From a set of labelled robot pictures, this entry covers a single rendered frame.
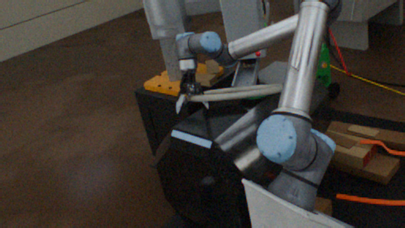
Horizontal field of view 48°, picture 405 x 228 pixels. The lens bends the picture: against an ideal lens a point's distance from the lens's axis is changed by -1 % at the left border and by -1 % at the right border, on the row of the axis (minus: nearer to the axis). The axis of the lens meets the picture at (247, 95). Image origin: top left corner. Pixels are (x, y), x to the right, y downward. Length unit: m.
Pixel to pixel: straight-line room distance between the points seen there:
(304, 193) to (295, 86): 0.38
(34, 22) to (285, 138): 7.36
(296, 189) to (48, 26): 7.38
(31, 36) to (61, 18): 0.61
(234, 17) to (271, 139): 1.29
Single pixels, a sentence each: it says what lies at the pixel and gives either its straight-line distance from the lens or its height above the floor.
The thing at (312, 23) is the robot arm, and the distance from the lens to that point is 1.70.
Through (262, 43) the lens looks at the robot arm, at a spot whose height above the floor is 1.49.
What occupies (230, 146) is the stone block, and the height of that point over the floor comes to 0.79.
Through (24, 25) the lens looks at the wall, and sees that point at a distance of 8.52.
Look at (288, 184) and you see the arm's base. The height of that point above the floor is 1.15.
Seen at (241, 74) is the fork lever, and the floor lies 1.10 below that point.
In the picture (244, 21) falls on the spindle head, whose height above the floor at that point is 1.39.
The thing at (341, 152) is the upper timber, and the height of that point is 0.19.
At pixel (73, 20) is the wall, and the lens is 8.85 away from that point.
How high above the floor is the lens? 2.18
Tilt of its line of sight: 26 degrees down
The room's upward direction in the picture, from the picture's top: 10 degrees counter-clockwise
